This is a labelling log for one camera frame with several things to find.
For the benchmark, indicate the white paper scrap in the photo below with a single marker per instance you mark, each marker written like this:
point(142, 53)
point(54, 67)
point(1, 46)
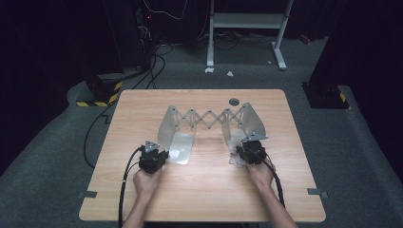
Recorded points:
point(230, 73)
point(209, 70)

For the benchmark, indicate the person's right hand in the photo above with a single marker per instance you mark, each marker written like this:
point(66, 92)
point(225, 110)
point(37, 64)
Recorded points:
point(261, 175)

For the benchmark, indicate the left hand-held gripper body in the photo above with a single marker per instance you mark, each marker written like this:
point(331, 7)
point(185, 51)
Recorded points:
point(152, 160)

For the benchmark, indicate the white metal stand frame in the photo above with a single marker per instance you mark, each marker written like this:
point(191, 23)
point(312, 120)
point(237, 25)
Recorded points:
point(247, 20)

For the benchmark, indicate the dark equipment rack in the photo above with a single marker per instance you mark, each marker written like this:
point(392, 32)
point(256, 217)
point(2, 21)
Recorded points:
point(126, 34)

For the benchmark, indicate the black yellow striped base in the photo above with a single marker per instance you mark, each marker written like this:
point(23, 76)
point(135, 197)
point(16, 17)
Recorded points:
point(104, 91)
point(326, 96)

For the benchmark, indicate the grey tape strip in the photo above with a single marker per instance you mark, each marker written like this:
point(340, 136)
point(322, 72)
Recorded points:
point(316, 192)
point(88, 194)

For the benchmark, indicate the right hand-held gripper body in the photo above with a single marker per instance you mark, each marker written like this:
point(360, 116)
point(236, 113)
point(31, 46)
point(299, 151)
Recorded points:
point(255, 152)

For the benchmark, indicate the red floor object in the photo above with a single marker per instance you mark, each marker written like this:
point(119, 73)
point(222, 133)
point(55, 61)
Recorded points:
point(305, 39)

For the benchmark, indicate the person's left hand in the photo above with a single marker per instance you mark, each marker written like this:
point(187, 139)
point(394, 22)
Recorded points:
point(147, 183)

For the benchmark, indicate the expandable grey metal book stand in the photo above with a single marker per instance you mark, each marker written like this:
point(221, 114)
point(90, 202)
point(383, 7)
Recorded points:
point(180, 144)

